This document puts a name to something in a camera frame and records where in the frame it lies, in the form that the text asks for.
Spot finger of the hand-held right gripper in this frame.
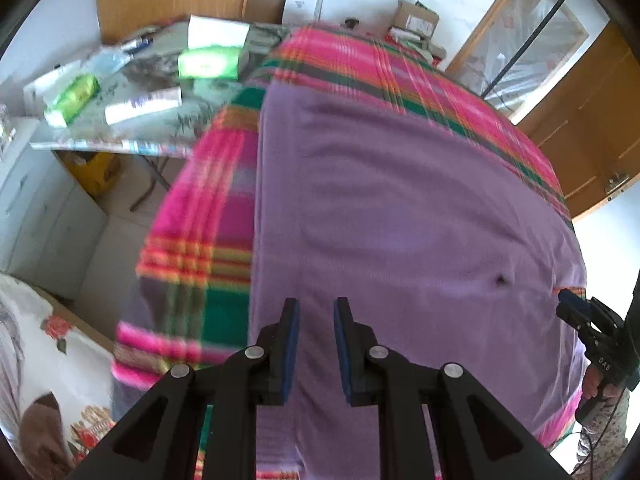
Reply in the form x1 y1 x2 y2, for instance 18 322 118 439
556 287 594 331

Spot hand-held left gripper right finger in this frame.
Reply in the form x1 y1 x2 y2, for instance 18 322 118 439
333 296 571 480

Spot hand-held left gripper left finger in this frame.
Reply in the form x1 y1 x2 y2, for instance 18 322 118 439
65 297 301 480

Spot purple fleece pants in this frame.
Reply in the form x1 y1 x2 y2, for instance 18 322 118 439
247 80 588 480

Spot person's right forearm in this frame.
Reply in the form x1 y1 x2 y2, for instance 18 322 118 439
575 390 632 467

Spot person's right hand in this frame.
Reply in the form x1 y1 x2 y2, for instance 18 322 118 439
582 365 622 404

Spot metal door lock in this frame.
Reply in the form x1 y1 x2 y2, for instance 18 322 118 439
602 172 631 196

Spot pink plaid blanket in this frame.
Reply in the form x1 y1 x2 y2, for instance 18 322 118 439
110 22 588 480

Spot wooden door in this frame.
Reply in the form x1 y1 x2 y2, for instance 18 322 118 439
515 20 640 221

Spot floral bedding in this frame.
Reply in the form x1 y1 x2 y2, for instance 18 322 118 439
0 272 118 480

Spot printed folding table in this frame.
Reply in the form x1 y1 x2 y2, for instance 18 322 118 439
27 15 291 211

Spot brown rounded object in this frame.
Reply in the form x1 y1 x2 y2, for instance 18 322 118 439
20 392 68 480

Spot yellow bin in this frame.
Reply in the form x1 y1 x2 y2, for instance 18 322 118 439
60 152 121 196

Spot clear plastic door sheet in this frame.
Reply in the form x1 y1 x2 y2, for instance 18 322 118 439
457 0 586 116

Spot black rod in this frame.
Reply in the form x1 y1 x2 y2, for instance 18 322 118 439
480 0 576 97

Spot white cabinet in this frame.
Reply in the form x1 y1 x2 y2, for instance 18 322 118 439
0 117 108 301

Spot white tube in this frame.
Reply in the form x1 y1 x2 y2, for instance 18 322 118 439
104 86 182 126

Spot green tissue box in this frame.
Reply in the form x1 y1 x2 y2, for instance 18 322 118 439
177 45 243 81

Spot white tissue box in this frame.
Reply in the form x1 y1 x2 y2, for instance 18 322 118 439
187 15 251 51

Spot brown cardboard box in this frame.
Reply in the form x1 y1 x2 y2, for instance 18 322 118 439
390 0 441 36

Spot green tissue pack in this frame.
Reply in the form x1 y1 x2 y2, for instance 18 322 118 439
44 74 101 127

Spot white cardboard box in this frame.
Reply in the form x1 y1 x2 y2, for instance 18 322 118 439
281 0 325 28

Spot wooden door frame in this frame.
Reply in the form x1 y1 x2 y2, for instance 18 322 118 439
442 0 613 126

